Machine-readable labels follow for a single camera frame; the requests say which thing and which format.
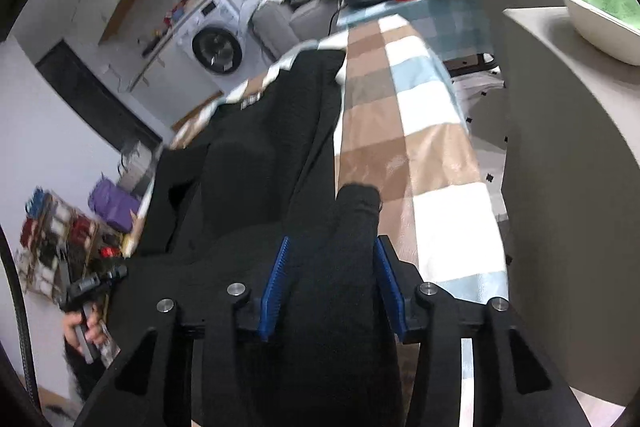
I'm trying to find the black cable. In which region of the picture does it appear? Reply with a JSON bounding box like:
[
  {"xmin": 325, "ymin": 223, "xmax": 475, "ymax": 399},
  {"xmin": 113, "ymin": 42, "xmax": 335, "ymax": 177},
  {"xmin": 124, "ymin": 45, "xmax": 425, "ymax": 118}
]
[{"xmin": 0, "ymin": 227, "xmax": 40, "ymax": 410}]

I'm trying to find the purple bag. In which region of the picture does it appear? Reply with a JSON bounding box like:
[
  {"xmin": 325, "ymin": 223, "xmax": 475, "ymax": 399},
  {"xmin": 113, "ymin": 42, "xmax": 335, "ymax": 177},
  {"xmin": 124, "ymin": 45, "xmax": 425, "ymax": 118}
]
[{"xmin": 89, "ymin": 174, "xmax": 141, "ymax": 233}]

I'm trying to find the black knit sweater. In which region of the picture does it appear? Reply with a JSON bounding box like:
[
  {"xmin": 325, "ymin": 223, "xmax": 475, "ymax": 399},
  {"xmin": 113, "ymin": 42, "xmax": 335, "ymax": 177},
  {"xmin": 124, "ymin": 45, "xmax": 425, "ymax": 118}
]
[{"xmin": 107, "ymin": 49, "xmax": 401, "ymax": 427}]

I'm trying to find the group of shoes on rack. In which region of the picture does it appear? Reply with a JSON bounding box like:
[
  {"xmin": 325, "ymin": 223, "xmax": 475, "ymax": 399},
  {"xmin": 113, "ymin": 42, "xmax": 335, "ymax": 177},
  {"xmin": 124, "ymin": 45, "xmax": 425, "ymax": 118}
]
[{"xmin": 15, "ymin": 189, "xmax": 126, "ymax": 303}]

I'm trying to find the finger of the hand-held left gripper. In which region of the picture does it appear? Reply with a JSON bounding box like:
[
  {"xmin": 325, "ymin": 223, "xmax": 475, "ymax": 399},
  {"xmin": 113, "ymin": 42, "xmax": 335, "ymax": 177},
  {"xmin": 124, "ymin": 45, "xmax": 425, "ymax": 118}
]
[{"xmin": 92, "ymin": 264, "xmax": 129, "ymax": 291}]

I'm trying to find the white basin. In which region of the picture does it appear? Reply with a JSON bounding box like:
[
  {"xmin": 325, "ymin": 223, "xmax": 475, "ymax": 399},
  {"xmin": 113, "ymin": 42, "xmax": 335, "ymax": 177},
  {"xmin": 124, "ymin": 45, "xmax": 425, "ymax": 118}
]
[{"xmin": 562, "ymin": 0, "xmax": 640, "ymax": 66}]

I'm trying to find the person's left hand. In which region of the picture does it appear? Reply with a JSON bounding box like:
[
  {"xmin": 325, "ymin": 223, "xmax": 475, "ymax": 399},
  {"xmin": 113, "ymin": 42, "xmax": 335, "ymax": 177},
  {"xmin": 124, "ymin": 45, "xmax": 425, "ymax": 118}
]
[{"xmin": 62, "ymin": 309, "xmax": 109, "ymax": 355}]

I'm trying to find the teal checked tablecloth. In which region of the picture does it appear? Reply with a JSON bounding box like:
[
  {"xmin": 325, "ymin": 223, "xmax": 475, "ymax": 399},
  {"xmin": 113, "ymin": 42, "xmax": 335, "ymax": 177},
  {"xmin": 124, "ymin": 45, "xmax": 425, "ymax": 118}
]
[{"xmin": 336, "ymin": 0, "xmax": 502, "ymax": 74}]

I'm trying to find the white washing machine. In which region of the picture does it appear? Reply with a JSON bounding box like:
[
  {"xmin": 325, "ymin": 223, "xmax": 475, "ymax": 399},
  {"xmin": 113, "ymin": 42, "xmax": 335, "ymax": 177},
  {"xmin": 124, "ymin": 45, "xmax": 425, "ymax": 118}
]
[{"xmin": 172, "ymin": 0, "xmax": 251, "ymax": 80}]

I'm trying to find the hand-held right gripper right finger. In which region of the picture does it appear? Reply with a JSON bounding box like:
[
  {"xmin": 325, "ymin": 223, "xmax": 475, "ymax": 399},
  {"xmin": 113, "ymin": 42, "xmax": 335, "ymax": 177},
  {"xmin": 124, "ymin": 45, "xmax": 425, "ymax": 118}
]
[{"xmin": 375, "ymin": 236, "xmax": 591, "ymax": 427}]

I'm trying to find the checkered cloth covered table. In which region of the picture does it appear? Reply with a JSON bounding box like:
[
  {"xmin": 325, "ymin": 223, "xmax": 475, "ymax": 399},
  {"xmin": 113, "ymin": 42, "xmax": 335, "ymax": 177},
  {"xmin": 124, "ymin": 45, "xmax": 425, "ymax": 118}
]
[{"xmin": 170, "ymin": 14, "xmax": 512, "ymax": 427}]

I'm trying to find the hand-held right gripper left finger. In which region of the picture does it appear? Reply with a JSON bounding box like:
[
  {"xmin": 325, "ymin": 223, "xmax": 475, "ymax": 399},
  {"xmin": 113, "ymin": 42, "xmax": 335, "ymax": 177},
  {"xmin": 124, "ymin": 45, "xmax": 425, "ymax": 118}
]
[{"xmin": 75, "ymin": 236, "xmax": 292, "ymax": 427}]

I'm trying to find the woven laundry basket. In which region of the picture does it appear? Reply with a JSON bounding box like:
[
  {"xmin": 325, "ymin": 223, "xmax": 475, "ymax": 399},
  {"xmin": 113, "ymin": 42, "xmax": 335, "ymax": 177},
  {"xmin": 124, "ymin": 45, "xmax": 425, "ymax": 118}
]
[{"xmin": 117, "ymin": 142, "xmax": 161, "ymax": 198}]

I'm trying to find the person's left forearm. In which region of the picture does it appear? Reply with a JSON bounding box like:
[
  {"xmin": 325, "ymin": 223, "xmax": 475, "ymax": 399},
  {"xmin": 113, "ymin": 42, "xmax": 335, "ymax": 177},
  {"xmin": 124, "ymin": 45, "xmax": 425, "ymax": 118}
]
[{"xmin": 64, "ymin": 347, "xmax": 119, "ymax": 413}]

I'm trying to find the kitchen counter cabinet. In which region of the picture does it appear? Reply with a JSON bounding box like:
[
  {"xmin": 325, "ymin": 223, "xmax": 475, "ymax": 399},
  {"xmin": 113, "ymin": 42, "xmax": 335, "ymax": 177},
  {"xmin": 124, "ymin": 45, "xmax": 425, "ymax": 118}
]
[{"xmin": 127, "ymin": 0, "xmax": 224, "ymax": 90}]

